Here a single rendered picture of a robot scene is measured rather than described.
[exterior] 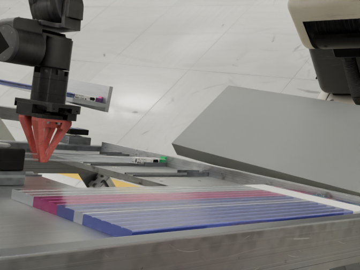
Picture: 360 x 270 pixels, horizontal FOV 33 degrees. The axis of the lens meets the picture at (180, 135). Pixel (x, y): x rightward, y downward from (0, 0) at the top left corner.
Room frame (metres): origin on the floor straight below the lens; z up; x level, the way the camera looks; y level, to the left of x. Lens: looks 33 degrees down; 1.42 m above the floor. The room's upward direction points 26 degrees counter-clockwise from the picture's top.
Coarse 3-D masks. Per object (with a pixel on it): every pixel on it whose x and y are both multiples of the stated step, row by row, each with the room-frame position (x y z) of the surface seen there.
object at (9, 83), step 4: (0, 80) 1.28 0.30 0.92; (4, 80) 1.28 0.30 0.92; (0, 84) 1.28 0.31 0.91; (4, 84) 1.28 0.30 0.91; (8, 84) 1.28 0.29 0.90; (12, 84) 1.29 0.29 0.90; (16, 84) 1.29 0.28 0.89; (20, 84) 1.30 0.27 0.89; (24, 84) 1.30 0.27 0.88; (24, 88) 1.30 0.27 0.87; (28, 88) 1.30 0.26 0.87; (68, 92) 1.34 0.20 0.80; (68, 96) 1.33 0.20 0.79; (72, 96) 1.34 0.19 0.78; (96, 100) 1.36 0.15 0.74; (100, 100) 1.37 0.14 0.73
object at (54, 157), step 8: (48, 160) 0.88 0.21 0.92; (56, 160) 0.89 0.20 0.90; (64, 160) 0.90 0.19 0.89; (72, 160) 0.90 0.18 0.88; (80, 160) 0.91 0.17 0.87; (88, 160) 0.92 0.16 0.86; (96, 160) 0.93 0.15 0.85; (104, 160) 0.93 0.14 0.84; (112, 160) 0.94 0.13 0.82; (120, 160) 0.95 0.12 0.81; (128, 160) 0.96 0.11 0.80; (136, 160) 0.97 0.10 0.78; (160, 160) 1.00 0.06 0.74
